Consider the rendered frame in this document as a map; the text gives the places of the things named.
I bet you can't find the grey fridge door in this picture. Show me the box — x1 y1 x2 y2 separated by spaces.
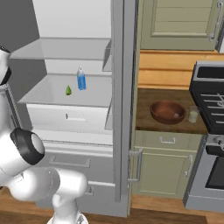
110 0 137 203

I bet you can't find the grey open fridge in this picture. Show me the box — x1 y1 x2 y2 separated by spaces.
0 0 130 218

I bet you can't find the white fridge crisper drawer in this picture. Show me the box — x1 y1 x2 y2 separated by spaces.
25 103 114 136

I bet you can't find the brown wooden bowl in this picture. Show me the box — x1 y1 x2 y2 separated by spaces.
150 100 187 125

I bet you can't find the glass of lemonade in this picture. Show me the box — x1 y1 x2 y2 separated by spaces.
188 105 200 123

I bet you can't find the blue water bottle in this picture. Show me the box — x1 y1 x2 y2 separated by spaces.
76 66 88 91

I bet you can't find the green drawer front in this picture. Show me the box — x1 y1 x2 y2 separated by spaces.
134 129 204 151

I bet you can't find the black and silver stove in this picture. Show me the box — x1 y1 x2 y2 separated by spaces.
183 60 224 214

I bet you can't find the silver stove knob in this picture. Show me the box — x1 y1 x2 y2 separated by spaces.
213 136 224 146

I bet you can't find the silver fridge door handle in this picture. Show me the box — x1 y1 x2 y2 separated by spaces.
127 147 144 183

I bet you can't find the silver drawer handle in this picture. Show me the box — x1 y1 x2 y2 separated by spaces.
158 136 177 145

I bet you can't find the grey freezer drawer handle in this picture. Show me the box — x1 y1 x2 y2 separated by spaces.
49 155 92 169

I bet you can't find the silver base cupboard handle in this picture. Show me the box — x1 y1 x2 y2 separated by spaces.
184 154 194 178

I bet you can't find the black oven door handle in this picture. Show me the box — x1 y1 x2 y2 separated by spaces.
205 143 224 157

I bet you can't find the green wall cupboard door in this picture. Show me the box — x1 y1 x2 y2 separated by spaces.
140 0 224 52

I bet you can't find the silver wall cupboard handle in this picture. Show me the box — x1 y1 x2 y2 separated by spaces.
208 0 224 42

